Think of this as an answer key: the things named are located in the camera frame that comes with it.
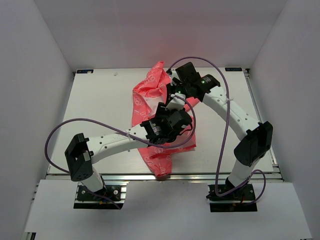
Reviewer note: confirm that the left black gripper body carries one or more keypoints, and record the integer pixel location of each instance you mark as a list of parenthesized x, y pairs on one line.
[(161, 113)]

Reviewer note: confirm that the left blue corner label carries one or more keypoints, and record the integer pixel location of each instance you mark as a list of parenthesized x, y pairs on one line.
[(84, 71)]

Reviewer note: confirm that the pink patterned jacket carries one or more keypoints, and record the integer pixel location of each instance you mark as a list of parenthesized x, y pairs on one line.
[(145, 97)]

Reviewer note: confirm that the right blue corner label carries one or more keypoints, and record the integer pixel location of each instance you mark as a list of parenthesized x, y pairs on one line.
[(233, 69)]

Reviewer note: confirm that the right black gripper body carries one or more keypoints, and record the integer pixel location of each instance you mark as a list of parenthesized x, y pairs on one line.
[(177, 87)]

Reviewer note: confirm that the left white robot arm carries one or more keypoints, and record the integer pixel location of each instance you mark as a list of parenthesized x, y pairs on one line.
[(83, 152)]

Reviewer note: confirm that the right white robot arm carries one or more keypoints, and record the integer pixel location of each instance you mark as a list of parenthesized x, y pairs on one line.
[(254, 136)]

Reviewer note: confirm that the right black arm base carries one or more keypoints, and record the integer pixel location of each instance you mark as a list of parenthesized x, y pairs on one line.
[(243, 193)]

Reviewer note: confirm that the blue corner label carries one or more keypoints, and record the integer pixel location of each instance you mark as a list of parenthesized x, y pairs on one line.
[(84, 71), (233, 69)]

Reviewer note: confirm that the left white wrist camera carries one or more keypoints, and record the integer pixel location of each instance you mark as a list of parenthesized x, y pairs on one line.
[(176, 102)]

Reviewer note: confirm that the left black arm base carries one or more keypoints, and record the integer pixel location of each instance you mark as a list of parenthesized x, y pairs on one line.
[(115, 192)]

